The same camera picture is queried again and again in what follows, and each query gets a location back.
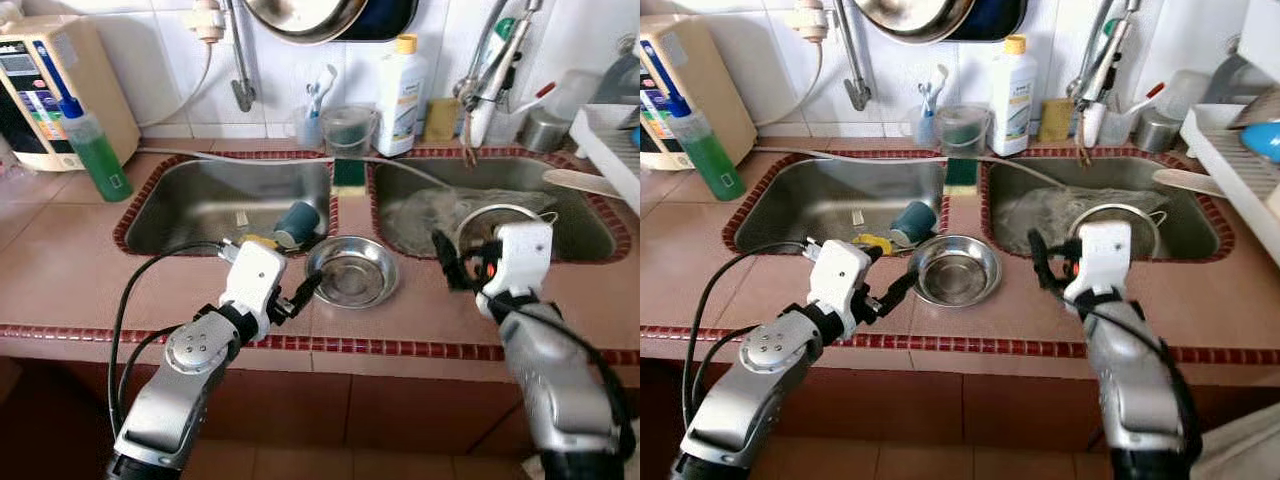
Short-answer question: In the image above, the teal ceramic mug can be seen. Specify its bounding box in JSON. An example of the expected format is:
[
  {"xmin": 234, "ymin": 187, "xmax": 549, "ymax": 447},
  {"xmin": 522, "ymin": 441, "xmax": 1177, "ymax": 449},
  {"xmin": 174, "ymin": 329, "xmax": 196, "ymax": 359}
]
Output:
[
  {"xmin": 887, "ymin": 199, "xmax": 939, "ymax": 249},
  {"xmin": 272, "ymin": 201, "xmax": 323, "ymax": 252}
]

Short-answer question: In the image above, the clear plastic bag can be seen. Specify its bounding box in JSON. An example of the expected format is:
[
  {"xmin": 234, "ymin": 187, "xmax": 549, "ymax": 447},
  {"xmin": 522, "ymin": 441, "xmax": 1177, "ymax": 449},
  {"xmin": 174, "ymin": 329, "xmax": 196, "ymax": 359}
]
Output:
[{"xmin": 994, "ymin": 186, "xmax": 1167, "ymax": 252}]

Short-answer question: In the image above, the shallow steel bowl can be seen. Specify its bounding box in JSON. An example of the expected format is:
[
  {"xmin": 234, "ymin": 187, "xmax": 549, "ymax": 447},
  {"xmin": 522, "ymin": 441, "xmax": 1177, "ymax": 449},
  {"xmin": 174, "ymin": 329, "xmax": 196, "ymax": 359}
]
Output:
[
  {"xmin": 907, "ymin": 234, "xmax": 1004, "ymax": 310},
  {"xmin": 303, "ymin": 235, "xmax": 400, "ymax": 311}
]

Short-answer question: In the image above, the steel sink basin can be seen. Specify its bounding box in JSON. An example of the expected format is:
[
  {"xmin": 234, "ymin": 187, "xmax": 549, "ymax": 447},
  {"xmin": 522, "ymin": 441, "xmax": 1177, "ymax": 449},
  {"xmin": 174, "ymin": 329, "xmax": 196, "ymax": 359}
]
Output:
[
  {"xmin": 364, "ymin": 149, "xmax": 634, "ymax": 265},
  {"xmin": 977, "ymin": 149, "xmax": 1237, "ymax": 265},
  {"xmin": 112, "ymin": 151, "xmax": 342, "ymax": 259},
  {"xmin": 721, "ymin": 151, "xmax": 952, "ymax": 257}
]

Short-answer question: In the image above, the green and yellow sponge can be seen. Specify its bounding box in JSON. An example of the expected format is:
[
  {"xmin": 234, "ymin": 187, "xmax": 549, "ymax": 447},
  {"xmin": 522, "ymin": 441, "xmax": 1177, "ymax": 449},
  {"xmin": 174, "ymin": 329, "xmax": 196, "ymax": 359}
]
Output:
[
  {"xmin": 944, "ymin": 157, "xmax": 982, "ymax": 192},
  {"xmin": 332, "ymin": 157, "xmax": 370, "ymax": 192}
]

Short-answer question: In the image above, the clear toothbrush cup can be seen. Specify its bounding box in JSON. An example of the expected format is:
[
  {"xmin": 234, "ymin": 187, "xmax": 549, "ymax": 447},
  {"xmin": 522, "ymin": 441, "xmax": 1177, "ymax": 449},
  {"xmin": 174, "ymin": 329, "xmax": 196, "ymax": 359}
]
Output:
[
  {"xmin": 292, "ymin": 104, "xmax": 327, "ymax": 150},
  {"xmin": 907, "ymin": 104, "xmax": 942, "ymax": 150}
]

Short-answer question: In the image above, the wooden spatula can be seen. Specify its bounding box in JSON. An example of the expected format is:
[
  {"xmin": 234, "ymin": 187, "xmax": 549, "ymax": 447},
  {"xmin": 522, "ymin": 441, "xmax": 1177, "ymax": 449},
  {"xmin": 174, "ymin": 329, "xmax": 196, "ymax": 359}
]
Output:
[
  {"xmin": 1151, "ymin": 167, "xmax": 1217, "ymax": 200},
  {"xmin": 542, "ymin": 167, "xmax": 627, "ymax": 200}
]

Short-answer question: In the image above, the clear plastic cup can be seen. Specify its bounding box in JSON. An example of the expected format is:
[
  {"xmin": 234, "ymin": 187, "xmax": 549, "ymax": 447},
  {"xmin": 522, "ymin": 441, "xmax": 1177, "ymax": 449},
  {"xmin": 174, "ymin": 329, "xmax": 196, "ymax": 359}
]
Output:
[
  {"xmin": 497, "ymin": 81, "xmax": 557, "ymax": 147},
  {"xmin": 1099, "ymin": 81, "xmax": 1167, "ymax": 147}
]

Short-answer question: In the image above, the white detergent bottle yellow cap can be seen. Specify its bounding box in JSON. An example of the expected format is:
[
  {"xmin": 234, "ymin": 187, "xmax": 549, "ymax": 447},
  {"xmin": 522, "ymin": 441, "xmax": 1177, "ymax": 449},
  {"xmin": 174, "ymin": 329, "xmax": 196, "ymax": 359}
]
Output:
[
  {"xmin": 374, "ymin": 34, "xmax": 430, "ymax": 159},
  {"xmin": 987, "ymin": 34, "xmax": 1042, "ymax": 159}
]

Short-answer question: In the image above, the small steel cup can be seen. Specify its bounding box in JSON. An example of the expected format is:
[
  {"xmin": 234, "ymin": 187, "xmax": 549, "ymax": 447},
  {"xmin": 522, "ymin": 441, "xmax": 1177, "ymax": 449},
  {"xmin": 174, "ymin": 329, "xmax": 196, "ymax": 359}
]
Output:
[
  {"xmin": 1134, "ymin": 107, "xmax": 1184, "ymax": 154},
  {"xmin": 521, "ymin": 107, "xmax": 574, "ymax": 154}
]

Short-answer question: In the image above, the white dish rack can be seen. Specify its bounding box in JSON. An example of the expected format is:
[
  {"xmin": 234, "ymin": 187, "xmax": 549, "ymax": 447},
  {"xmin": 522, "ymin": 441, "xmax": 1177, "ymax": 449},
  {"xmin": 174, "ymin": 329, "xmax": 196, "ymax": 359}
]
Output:
[
  {"xmin": 569, "ymin": 99, "xmax": 641, "ymax": 217},
  {"xmin": 1179, "ymin": 99, "xmax": 1280, "ymax": 237}
]

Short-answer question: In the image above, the green dish soap pump bottle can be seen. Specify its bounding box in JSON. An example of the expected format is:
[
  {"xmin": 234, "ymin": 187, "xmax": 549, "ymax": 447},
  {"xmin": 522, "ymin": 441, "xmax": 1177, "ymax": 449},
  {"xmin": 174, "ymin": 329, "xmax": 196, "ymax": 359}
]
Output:
[
  {"xmin": 654, "ymin": 40, "xmax": 747, "ymax": 204},
  {"xmin": 37, "ymin": 40, "xmax": 135, "ymax": 204}
]

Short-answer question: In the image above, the white toothbrush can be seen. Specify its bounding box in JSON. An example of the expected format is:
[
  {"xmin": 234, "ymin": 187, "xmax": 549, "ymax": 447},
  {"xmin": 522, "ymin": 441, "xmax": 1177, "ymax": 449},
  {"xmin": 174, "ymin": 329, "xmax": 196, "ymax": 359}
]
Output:
[
  {"xmin": 927, "ymin": 64, "xmax": 952, "ymax": 114},
  {"xmin": 314, "ymin": 64, "xmax": 340, "ymax": 114}
]

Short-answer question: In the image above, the chrome sink faucet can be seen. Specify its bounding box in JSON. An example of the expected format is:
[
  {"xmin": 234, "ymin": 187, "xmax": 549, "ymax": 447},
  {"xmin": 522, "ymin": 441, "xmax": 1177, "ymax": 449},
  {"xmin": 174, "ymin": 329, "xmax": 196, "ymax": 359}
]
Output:
[
  {"xmin": 1064, "ymin": 0, "xmax": 1147, "ymax": 150},
  {"xmin": 451, "ymin": 0, "xmax": 547, "ymax": 150}
]

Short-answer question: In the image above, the clear plastic container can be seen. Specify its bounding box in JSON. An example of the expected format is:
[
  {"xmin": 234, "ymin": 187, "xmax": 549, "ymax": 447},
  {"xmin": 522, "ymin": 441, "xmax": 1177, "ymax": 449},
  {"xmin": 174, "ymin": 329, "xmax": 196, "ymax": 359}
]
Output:
[
  {"xmin": 552, "ymin": 67, "xmax": 607, "ymax": 122},
  {"xmin": 1159, "ymin": 67, "xmax": 1214, "ymax": 122}
]

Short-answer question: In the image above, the hanging dark blue pan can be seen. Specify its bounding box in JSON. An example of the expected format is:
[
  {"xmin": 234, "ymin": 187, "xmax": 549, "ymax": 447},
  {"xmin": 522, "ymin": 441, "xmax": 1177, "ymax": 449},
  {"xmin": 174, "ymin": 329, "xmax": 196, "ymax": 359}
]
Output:
[
  {"xmin": 339, "ymin": 0, "xmax": 420, "ymax": 44},
  {"xmin": 949, "ymin": 0, "xmax": 1032, "ymax": 44}
]

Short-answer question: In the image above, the blue plate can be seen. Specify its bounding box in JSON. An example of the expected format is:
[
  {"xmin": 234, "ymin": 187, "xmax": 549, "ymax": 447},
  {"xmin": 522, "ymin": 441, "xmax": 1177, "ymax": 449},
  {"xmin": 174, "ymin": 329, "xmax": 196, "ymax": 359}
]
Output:
[{"xmin": 1239, "ymin": 119, "xmax": 1280, "ymax": 167}]

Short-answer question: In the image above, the steel pot lid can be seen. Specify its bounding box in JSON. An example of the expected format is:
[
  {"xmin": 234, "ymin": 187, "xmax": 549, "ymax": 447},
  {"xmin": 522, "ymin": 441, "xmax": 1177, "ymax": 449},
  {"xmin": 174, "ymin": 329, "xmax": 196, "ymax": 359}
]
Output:
[
  {"xmin": 589, "ymin": 49, "xmax": 641, "ymax": 107},
  {"xmin": 1204, "ymin": 49, "xmax": 1280, "ymax": 112}
]

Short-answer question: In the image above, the beige water purifier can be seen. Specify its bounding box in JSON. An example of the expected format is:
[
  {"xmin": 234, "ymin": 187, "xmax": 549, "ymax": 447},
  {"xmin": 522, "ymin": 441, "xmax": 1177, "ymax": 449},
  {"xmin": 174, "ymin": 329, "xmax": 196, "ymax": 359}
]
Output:
[
  {"xmin": 0, "ymin": 14, "xmax": 142, "ymax": 172},
  {"xmin": 640, "ymin": 14, "xmax": 759, "ymax": 172}
]

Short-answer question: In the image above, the hanging steel pan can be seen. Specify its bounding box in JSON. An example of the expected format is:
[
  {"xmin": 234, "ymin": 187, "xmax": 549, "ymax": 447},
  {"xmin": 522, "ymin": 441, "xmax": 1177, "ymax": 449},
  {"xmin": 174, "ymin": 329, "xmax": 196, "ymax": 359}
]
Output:
[
  {"xmin": 852, "ymin": 0, "xmax": 982, "ymax": 47},
  {"xmin": 242, "ymin": 0, "xmax": 370, "ymax": 47}
]

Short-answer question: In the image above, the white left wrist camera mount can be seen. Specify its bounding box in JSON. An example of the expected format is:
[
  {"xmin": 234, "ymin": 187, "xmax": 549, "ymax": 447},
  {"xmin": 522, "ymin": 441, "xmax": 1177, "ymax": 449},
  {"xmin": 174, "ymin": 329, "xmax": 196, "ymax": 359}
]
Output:
[
  {"xmin": 217, "ymin": 239, "xmax": 289, "ymax": 342},
  {"xmin": 805, "ymin": 239, "xmax": 874, "ymax": 342}
]

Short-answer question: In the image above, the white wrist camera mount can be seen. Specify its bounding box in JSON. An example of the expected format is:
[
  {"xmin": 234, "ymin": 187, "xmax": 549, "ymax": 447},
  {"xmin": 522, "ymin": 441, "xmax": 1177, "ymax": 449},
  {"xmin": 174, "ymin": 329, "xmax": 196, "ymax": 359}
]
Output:
[
  {"xmin": 805, "ymin": 239, "xmax": 874, "ymax": 342},
  {"xmin": 482, "ymin": 220, "xmax": 555, "ymax": 299},
  {"xmin": 1062, "ymin": 219, "xmax": 1135, "ymax": 302},
  {"xmin": 217, "ymin": 239, "xmax": 289, "ymax": 342}
]

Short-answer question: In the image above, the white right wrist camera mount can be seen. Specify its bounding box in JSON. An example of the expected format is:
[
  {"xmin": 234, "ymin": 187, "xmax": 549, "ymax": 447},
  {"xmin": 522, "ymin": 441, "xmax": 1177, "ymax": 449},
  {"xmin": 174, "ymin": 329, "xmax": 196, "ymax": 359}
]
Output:
[
  {"xmin": 482, "ymin": 220, "xmax": 555, "ymax": 299},
  {"xmin": 1062, "ymin": 219, "xmax": 1135, "ymax": 302}
]

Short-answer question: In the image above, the steel pot with handles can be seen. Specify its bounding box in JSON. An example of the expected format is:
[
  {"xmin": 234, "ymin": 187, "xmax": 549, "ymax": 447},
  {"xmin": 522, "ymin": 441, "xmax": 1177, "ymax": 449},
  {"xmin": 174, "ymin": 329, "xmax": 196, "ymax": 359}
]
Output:
[
  {"xmin": 454, "ymin": 202, "xmax": 562, "ymax": 257},
  {"xmin": 1064, "ymin": 202, "xmax": 1170, "ymax": 257}
]

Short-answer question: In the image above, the frayed hanging rope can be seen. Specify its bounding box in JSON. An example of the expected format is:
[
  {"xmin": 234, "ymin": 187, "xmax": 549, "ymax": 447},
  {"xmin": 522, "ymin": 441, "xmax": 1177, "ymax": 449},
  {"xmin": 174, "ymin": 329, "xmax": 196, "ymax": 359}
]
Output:
[
  {"xmin": 1071, "ymin": 107, "xmax": 1094, "ymax": 170},
  {"xmin": 459, "ymin": 107, "xmax": 482, "ymax": 170}
]

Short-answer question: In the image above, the white drain hose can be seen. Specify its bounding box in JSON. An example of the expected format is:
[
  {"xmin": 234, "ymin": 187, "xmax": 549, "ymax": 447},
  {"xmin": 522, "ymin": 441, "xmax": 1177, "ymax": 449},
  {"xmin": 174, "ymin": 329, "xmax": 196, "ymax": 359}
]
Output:
[
  {"xmin": 749, "ymin": 144, "xmax": 1067, "ymax": 192},
  {"xmin": 134, "ymin": 144, "xmax": 453, "ymax": 192}
]

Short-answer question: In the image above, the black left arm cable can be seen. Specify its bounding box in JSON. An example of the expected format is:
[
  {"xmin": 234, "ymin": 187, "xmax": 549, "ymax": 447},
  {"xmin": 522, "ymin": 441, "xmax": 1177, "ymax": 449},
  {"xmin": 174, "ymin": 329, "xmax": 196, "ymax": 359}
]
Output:
[
  {"xmin": 107, "ymin": 241, "xmax": 237, "ymax": 437},
  {"xmin": 681, "ymin": 241, "xmax": 822, "ymax": 433}
]

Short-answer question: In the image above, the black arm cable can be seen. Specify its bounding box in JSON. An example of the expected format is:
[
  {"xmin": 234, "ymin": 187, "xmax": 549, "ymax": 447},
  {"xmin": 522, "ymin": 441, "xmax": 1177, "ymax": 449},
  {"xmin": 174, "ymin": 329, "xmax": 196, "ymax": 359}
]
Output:
[
  {"xmin": 681, "ymin": 241, "xmax": 822, "ymax": 433},
  {"xmin": 1084, "ymin": 299, "xmax": 1205, "ymax": 463},
  {"xmin": 479, "ymin": 289, "xmax": 639, "ymax": 463},
  {"xmin": 107, "ymin": 241, "xmax": 237, "ymax": 437}
]

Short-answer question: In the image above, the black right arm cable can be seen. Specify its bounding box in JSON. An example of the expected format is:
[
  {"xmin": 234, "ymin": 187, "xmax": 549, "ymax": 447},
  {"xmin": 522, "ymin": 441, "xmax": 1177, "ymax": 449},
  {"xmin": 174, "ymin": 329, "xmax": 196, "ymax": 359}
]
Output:
[
  {"xmin": 1084, "ymin": 299, "xmax": 1205, "ymax": 463},
  {"xmin": 479, "ymin": 289, "xmax": 639, "ymax": 463}
]

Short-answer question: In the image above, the chrome wall tap pipe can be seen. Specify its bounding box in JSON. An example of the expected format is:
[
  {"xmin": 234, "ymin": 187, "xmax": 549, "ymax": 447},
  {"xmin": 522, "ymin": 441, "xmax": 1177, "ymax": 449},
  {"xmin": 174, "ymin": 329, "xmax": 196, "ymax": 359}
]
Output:
[
  {"xmin": 834, "ymin": 0, "xmax": 872, "ymax": 114},
  {"xmin": 224, "ymin": 0, "xmax": 258, "ymax": 114}
]

